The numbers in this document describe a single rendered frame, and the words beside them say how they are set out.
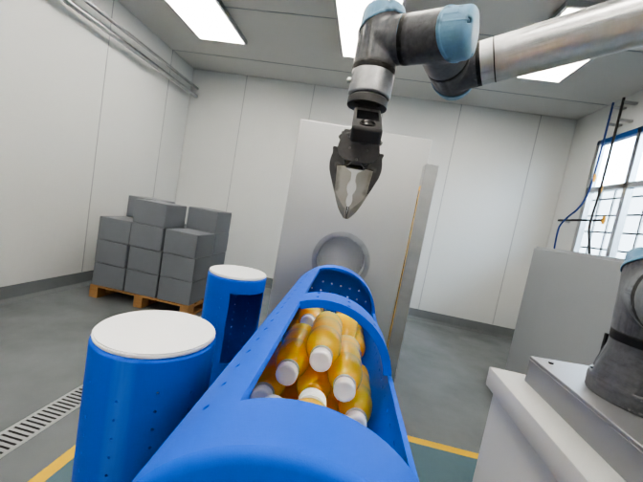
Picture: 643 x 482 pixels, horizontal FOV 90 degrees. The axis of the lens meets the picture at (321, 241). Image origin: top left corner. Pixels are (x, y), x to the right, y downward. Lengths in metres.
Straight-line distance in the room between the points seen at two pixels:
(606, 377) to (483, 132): 5.21
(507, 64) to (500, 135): 5.11
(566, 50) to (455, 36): 0.19
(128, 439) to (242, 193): 5.01
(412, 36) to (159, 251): 3.60
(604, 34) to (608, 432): 0.56
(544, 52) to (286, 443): 0.66
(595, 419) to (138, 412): 0.82
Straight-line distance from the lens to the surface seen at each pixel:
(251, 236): 5.62
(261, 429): 0.28
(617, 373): 0.66
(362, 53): 0.63
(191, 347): 0.84
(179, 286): 3.87
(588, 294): 2.72
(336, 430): 0.29
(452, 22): 0.59
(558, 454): 0.60
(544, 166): 5.97
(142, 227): 4.03
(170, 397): 0.87
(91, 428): 0.95
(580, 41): 0.71
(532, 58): 0.70
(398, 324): 1.62
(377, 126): 0.51
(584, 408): 0.64
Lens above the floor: 1.40
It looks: 5 degrees down
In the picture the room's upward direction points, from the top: 10 degrees clockwise
